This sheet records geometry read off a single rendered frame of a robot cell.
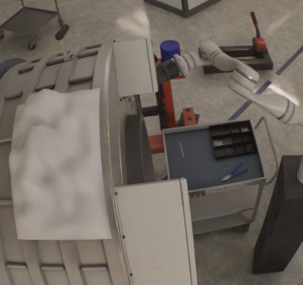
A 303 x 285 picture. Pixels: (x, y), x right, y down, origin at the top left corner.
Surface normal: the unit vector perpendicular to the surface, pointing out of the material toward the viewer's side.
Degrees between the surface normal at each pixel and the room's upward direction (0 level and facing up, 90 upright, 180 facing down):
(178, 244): 35
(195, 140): 0
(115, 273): 39
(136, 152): 5
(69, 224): 20
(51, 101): 62
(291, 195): 0
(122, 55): 48
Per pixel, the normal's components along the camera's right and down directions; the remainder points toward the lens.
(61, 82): -0.11, -0.70
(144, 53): 0.00, 0.14
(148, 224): -0.04, -0.07
